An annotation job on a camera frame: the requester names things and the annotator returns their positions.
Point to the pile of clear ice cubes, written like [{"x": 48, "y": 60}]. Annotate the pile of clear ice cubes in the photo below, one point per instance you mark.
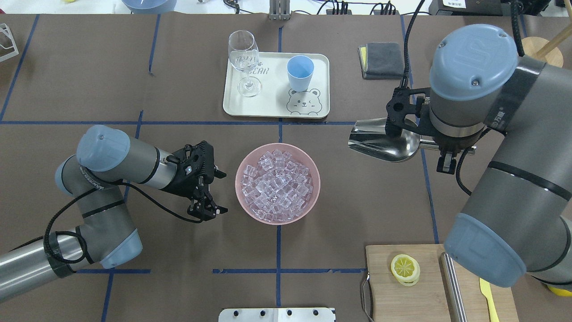
[{"x": 277, "y": 185}]

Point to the metal ice scoop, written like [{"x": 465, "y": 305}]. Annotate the metal ice scoop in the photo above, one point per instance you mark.
[{"x": 369, "y": 138}]

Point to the white wire cup rack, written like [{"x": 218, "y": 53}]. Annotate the white wire cup rack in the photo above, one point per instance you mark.
[{"x": 8, "y": 46}]

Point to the light blue cup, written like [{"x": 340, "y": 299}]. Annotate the light blue cup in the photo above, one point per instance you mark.
[{"x": 300, "y": 71}]

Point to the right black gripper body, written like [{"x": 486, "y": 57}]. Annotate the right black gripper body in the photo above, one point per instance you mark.
[{"x": 456, "y": 144}]

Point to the blue bowl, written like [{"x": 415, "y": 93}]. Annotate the blue bowl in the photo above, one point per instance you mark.
[{"x": 150, "y": 6}]

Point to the cream bear tray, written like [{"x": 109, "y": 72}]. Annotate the cream bear tray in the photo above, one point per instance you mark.
[{"x": 276, "y": 99}]

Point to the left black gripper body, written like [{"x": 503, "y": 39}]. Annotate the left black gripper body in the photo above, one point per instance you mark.
[{"x": 178, "y": 184}]

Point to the yellow plastic knife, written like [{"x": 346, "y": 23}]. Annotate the yellow plastic knife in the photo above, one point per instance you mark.
[{"x": 486, "y": 291}]

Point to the aluminium frame post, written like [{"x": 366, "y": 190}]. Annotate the aluminium frame post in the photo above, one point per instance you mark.
[{"x": 279, "y": 10}]

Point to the metal rod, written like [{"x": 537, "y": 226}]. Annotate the metal rod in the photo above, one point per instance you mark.
[{"x": 452, "y": 289}]

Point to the lemon slice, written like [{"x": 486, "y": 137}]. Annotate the lemon slice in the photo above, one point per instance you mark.
[{"x": 405, "y": 269}]

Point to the yellow lemon lower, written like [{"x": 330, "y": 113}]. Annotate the yellow lemon lower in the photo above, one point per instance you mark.
[{"x": 559, "y": 292}]

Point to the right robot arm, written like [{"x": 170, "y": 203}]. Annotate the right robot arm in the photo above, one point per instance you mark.
[{"x": 512, "y": 223}]

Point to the wooden cutting board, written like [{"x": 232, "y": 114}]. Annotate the wooden cutting board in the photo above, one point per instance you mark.
[{"x": 429, "y": 300}]

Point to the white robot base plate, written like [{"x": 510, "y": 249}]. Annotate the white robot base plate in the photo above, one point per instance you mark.
[{"x": 305, "y": 314}]

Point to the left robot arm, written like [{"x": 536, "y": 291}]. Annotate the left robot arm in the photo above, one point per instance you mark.
[{"x": 105, "y": 160}]

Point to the clear wine glass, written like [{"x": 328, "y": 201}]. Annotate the clear wine glass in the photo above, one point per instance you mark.
[{"x": 243, "y": 54}]

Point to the grey folded cloth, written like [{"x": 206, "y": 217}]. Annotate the grey folded cloth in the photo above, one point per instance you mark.
[{"x": 383, "y": 61}]

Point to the pink bowl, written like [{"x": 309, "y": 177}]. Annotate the pink bowl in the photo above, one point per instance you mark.
[{"x": 277, "y": 184}]

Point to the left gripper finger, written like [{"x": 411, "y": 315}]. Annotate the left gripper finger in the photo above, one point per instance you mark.
[
  {"x": 204, "y": 207},
  {"x": 217, "y": 173}
]

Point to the yellow sponge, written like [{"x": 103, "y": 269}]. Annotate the yellow sponge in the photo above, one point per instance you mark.
[{"x": 362, "y": 56}]

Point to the wooden stand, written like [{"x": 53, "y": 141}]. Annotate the wooden stand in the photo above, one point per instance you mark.
[{"x": 542, "y": 48}]

